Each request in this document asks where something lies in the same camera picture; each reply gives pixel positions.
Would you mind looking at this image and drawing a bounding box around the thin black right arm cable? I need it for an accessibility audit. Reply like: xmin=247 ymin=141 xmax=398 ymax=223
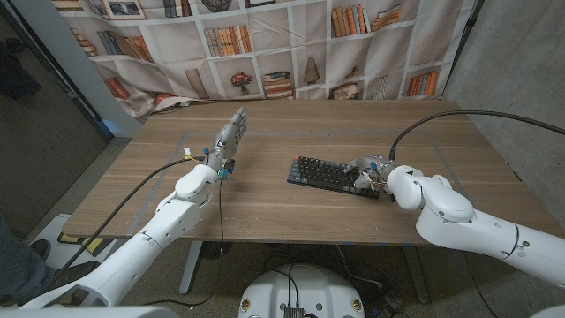
xmin=462 ymin=251 xmax=501 ymax=318

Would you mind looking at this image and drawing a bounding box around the black backdrop stand pole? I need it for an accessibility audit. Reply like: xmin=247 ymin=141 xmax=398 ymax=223
xmin=441 ymin=0 xmax=486 ymax=101

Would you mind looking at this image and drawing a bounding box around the person's leg in jeans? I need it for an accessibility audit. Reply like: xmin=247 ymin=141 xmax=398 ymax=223
xmin=0 ymin=214 xmax=57 ymax=306

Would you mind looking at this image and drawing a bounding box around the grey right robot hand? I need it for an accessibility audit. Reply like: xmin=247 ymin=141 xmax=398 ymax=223
xmin=343 ymin=155 xmax=398 ymax=192

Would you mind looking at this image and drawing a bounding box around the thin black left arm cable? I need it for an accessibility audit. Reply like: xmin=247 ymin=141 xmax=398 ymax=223
xmin=140 ymin=176 xmax=225 ymax=308

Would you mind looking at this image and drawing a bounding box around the grey table leg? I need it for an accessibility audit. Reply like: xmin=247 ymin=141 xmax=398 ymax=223
xmin=402 ymin=246 xmax=430 ymax=305

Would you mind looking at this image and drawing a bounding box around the black shoe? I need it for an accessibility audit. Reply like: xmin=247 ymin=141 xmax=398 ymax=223
xmin=28 ymin=238 xmax=52 ymax=261
xmin=46 ymin=260 xmax=102 ymax=292

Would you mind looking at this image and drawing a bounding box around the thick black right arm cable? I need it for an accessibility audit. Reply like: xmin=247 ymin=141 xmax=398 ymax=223
xmin=388 ymin=109 xmax=565 ymax=163

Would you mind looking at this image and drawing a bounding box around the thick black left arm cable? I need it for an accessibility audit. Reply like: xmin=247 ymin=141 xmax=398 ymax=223
xmin=52 ymin=155 xmax=207 ymax=277

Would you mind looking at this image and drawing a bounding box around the black keyboard with red keys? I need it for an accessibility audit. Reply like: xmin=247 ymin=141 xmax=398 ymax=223
xmin=286 ymin=155 xmax=381 ymax=201

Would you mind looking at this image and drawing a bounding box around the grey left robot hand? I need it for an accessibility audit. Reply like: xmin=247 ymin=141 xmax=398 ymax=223
xmin=203 ymin=106 xmax=248 ymax=174

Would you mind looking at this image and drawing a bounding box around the yellow and black floor item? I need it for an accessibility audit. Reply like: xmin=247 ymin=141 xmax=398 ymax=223
xmin=56 ymin=231 xmax=118 ymax=258

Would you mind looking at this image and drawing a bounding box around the printed bookshelf backdrop cloth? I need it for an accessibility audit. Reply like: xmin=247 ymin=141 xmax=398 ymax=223
xmin=50 ymin=0 xmax=478 ymax=123

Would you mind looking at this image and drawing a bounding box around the black torso cable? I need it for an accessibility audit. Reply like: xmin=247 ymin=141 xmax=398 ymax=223
xmin=268 ymin=263 xmax=301 ymax=310

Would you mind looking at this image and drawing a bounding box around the white floor platform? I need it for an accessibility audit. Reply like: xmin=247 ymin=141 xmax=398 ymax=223
xmin=26 ymin=214 xmax=120 ymax=270

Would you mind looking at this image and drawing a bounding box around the white floor cable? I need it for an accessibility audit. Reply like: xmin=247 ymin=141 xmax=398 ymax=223
xmin=335 ymin=245 xmax=385 ymax=289

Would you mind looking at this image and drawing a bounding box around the power strip on floor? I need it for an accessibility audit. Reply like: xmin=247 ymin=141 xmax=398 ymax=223
xmin=368 ymin=291 xmax=403 ymax=318

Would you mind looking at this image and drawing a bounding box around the white table leg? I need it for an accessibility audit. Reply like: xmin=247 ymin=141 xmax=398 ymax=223
xmin=178 ymin=240 xmax=204 ymax=295

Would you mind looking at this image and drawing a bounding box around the black round floor object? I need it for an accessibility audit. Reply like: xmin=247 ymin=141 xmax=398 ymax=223
xmin=200 ymin=240 xmax=234 ymax=261

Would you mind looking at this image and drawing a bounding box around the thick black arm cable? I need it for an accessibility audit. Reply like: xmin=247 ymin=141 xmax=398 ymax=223
xmin=388 ymin=109 xmax=565 ymax=163
xmin=52 ymin=155 xmax=207 ymax=277

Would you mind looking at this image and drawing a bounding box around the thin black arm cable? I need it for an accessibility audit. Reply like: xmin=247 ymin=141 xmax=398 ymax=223
xmin=140 ymin=176 xmax=225 ymax=308
xmin=462 ymin=251 xmax=501 ymax=318

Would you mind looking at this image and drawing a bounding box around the white robot torso base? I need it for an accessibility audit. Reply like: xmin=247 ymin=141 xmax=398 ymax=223
xmin=237 ymin=263 xmax=366 ymax=318

